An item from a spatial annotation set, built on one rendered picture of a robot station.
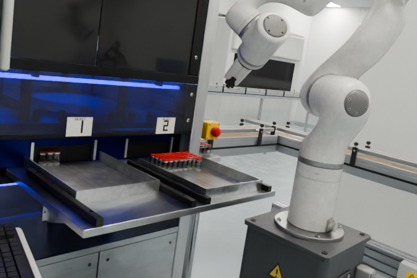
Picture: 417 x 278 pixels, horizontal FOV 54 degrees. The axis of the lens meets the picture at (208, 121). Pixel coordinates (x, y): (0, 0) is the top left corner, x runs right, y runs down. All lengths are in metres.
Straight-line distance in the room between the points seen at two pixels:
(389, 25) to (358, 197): 1.74
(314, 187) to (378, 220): 1.64
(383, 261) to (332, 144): 1.11
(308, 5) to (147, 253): 1.09
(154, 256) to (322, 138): 0.90
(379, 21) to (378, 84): 1.54
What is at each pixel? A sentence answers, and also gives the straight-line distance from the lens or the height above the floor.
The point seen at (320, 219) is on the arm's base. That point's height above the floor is 0.91.
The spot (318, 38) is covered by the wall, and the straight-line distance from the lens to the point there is 10.57.
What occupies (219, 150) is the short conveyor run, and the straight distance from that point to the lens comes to 1.91.
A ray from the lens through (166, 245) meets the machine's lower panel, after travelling 1.72.
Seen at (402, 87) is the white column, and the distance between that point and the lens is 2.62.
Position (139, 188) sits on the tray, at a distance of 1.17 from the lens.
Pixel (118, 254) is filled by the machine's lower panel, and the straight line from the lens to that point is 1.58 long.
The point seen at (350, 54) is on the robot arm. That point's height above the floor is 1.34.
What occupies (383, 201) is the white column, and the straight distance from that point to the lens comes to 2.69.
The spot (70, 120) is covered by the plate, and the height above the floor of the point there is 1.04.
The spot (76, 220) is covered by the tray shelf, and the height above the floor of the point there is 0.88.
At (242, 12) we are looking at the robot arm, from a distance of 1.02.
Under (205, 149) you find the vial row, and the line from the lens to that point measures 1.72.
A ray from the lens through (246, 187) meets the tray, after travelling 1.32.
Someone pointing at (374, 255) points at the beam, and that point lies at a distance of 2.12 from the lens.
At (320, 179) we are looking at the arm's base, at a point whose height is 1.01.
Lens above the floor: 1.27
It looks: 8 degrees down
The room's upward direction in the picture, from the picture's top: 8 degrees clockwise
